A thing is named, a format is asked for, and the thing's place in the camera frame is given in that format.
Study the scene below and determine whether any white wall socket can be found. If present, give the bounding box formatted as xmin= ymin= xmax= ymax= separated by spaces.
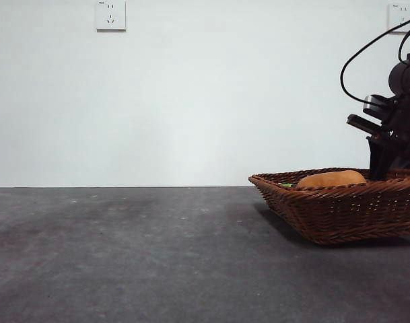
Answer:
xmin=388 ymin=3 xmax=410 ymax=34
xmin=96 ymin=0 xmax=127 ymax=33

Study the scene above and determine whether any brown wicker basket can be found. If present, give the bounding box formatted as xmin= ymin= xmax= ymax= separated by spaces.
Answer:
xmin=248 ymin=168 xmax=410 ymax=246

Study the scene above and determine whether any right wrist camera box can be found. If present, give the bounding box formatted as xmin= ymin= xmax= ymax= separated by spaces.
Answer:
xmin=362 ymin=95 xmax=394 ymax=119

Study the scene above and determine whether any brown potato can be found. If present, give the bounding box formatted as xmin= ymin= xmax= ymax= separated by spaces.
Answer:
xmin=296 ymin=170 xmax=367 ymax=189

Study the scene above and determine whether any black cable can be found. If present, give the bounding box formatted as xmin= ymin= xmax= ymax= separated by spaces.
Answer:
xmin=339 ymin=15 xmax=410 ymax=105
xmin=397 ymin=20 xmax=410 ymax=65

